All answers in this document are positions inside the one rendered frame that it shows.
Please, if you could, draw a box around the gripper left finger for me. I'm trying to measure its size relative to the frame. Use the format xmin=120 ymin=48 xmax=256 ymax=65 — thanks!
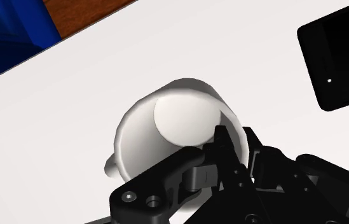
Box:
xmin=109 ymin=125 xmax=256 ymax=224

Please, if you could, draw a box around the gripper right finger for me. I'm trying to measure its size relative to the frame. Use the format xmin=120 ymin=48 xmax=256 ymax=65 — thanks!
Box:
xmin=243 ymin=126 xmax=349 ymax=224

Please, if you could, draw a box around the white mug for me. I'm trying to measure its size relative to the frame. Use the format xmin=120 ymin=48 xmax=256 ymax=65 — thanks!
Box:
xmin=104 ymin=78 xmax=250 ymax=216

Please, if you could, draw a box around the black flat rectangular block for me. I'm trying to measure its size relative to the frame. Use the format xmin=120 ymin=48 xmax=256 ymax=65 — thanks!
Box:
xmin=296 ymin=0 xmax=349 ymax=112

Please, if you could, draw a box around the blue furniture piece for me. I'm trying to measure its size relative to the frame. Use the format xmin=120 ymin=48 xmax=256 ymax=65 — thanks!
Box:
xmin=0 ymin=0 xmax=62 ymax=88

